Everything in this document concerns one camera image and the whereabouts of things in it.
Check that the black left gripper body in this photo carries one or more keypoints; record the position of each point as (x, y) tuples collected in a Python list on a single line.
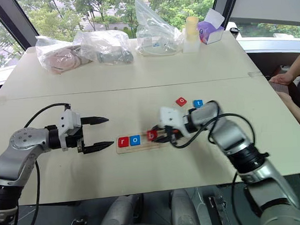
[(73, 141)]

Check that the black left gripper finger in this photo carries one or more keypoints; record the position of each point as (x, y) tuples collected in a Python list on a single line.
[(94, 120), (98, 147)]

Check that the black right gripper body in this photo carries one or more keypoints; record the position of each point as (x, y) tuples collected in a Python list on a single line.
[(171, 133)]

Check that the red letter b block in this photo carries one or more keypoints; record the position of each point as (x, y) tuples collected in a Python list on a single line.
[(152, 134)]

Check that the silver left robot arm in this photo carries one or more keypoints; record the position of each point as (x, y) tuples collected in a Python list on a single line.
[(20, 142)]

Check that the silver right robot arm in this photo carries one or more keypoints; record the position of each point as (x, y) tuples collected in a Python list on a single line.
[(227, 133)]

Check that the person's bare forearm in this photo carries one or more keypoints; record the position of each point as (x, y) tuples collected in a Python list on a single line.
[(298, 64)]

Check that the wooden letter tray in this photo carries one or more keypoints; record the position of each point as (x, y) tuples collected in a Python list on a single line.
[(141, 148)]

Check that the red letter r block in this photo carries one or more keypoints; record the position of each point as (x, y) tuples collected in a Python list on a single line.
[(123, 141)]

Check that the blue letter o block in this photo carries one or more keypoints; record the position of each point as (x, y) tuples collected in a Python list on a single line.
[(135, 140)]

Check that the red letter o block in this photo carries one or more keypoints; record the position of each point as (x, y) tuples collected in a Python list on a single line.
[(181, 101)]

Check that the blue letter t block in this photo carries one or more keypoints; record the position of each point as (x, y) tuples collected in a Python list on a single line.
[(198, 103)]

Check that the grey rounded robot leg shell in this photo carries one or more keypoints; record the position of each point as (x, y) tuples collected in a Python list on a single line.
[(121, 209), (184, 207)]

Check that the person's bare hand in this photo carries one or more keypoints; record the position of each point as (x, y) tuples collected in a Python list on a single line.
[(282, 78)]

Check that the plastic bag with grey item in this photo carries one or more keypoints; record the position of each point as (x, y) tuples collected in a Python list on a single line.
[(108, 51)]

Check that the plastic bag with pink items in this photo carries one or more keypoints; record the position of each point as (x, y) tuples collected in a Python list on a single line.
[(60, 57)]

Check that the white translucent container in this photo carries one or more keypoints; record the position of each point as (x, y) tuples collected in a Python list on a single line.
[(190, 45)]

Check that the tall clear plastic bag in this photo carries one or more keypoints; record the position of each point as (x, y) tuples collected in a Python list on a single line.
[(154, 35)]

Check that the clear tape strip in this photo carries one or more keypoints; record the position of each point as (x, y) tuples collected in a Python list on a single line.
[(255, 74)]

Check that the purple tissue box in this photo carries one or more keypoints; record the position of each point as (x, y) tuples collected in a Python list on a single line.
[(210, 32)]

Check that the pale yellow plastic cup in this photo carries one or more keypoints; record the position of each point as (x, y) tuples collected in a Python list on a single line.
[(192, 25)]

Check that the person's bare leg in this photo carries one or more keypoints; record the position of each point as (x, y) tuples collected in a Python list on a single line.
[(294, 108)]

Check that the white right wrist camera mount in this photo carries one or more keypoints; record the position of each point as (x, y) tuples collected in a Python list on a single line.
[(171, 118)]

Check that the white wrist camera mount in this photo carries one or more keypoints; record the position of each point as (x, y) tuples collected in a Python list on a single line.
[(67, 122), (171, 118)]

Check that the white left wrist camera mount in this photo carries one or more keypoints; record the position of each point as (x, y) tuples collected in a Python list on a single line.
[(67, 122)]

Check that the black window frame bar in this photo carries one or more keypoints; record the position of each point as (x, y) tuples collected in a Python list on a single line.
[(222, 1), (12, 23)]

